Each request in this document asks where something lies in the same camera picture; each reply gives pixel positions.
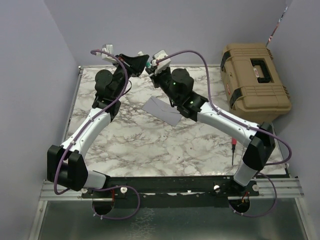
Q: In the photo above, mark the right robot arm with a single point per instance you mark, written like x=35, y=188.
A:
x=178, y=85

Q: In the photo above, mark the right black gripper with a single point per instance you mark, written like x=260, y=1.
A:
x=155, y=77

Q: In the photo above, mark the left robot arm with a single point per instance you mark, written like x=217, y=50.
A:
x=66, y=162

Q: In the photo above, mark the green white glue stick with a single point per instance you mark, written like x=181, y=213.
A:
x=148, y=65

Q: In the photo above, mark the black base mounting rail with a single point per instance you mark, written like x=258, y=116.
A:
x=171, y=191

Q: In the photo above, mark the tan plastic tool case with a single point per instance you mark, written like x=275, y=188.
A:
x=252, y=85

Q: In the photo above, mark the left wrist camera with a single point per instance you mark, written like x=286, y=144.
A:
x=108, y=48

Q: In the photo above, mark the red handled screwdriver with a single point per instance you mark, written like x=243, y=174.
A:
x=233, y=148

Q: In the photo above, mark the grey envelope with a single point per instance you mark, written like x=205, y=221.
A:
x=162, y=111

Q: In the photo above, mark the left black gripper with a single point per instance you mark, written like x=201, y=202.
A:
x=134, y=65

